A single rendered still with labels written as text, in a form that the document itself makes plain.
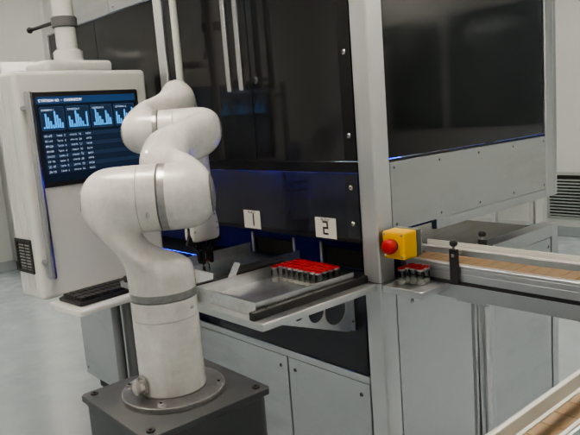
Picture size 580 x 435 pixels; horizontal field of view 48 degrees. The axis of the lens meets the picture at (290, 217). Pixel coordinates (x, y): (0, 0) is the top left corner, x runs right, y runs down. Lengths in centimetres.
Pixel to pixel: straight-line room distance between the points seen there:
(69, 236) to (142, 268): 119
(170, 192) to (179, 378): 33
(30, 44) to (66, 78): 489
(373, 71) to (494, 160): 63
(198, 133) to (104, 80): 99
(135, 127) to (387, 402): 100
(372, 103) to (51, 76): 110
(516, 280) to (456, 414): 67
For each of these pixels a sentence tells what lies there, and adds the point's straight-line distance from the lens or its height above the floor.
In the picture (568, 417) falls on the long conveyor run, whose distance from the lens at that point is 97.
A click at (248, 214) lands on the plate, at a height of 103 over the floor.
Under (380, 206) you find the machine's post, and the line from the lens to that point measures 173.
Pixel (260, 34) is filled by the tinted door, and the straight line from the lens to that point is 202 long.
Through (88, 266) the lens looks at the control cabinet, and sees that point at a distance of 236.
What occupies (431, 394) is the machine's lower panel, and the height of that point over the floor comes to 49.
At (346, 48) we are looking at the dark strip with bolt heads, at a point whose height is 151.
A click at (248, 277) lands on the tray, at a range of 185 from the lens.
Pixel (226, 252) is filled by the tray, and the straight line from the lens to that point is 222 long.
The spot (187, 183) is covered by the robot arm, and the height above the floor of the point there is 125.
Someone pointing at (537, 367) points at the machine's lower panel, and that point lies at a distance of 259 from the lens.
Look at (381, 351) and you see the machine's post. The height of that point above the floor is 69.
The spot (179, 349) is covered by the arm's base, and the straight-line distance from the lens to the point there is 118.
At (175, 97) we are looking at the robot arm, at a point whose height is 141.
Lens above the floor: 136
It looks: 9 degrees down
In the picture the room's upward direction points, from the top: 4 degrees counter-clockwise
